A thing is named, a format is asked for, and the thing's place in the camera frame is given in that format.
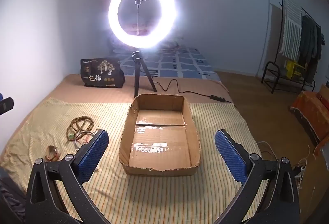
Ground grey striped clothing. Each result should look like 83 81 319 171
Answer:
0 170 26 224

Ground yellow box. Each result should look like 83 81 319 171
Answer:
284 60 305 79

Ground blue checked blanket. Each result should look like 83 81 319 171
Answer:
114 45 221 83

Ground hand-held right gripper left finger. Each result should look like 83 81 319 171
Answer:
26 129 110 224

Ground yellow striped cloth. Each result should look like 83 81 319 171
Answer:
0 98 268 224

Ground white cable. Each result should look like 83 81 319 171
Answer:
257 141 309 188

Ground long wooden bead necklace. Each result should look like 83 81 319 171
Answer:
66 115 96 143

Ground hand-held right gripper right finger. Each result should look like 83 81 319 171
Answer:
214 129 301 224

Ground brown bed sheet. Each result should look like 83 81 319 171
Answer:
49 74 234 106

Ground red strap wristwatch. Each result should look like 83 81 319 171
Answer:
46 145 62 161

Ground cardboard box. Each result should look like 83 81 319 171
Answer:
119 94 201 176

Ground black tripod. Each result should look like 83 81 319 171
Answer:
131 51 158 98

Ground striped hanging towel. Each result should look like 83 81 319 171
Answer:
280 0 303 60

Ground black snack bag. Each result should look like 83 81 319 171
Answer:
80 58 126 88

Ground thin silver bangle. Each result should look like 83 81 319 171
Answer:
75 131 93 144

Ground black power cable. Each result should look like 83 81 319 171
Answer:
152 77 234 104

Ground orange box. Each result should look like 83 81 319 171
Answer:
290 90 329 155

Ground black clothes rack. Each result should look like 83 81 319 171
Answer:
261 0 323 95

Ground dark hanging clothes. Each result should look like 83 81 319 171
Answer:
298 15 323 83

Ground white ring light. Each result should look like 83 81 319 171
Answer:
108 0 178 50

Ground white power strip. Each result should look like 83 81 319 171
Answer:
294 166 307 179

